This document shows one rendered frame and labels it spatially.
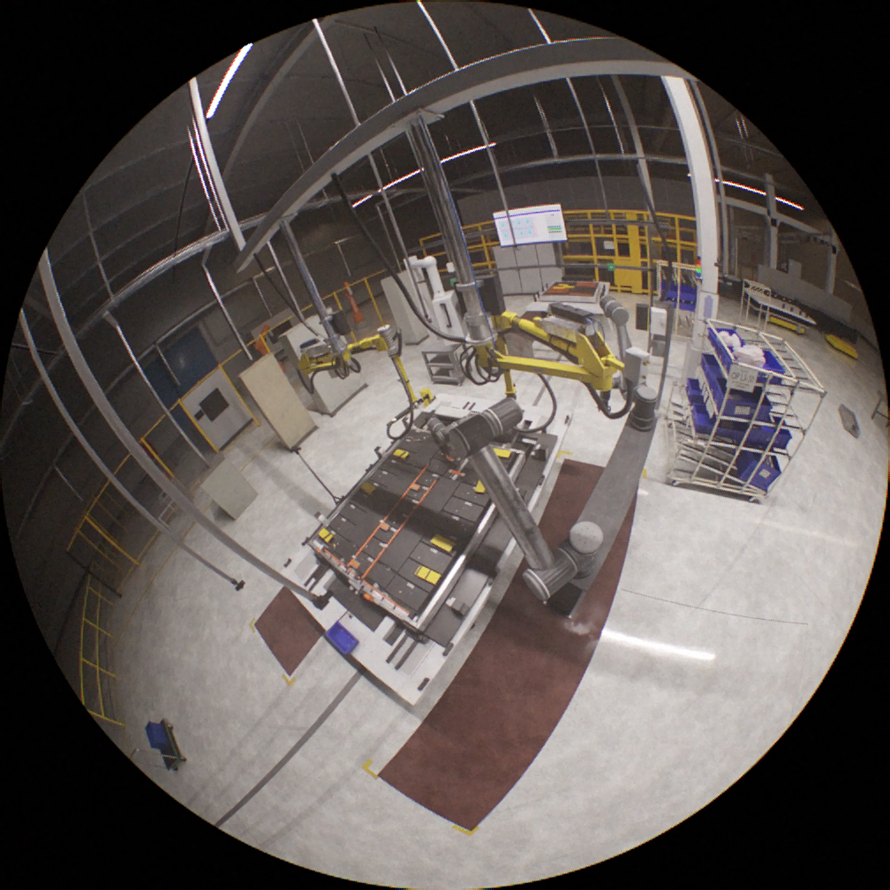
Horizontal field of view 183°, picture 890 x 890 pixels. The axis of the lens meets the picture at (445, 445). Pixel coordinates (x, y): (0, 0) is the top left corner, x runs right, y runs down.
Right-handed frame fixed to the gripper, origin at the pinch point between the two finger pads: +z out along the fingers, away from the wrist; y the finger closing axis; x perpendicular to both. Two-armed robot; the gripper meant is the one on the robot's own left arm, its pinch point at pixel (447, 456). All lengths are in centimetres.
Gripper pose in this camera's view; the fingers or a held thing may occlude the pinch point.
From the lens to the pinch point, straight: 240.3
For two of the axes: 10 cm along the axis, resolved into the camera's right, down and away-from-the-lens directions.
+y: 7.3, -5.9, 3.5
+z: 2.7, 7.2, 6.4
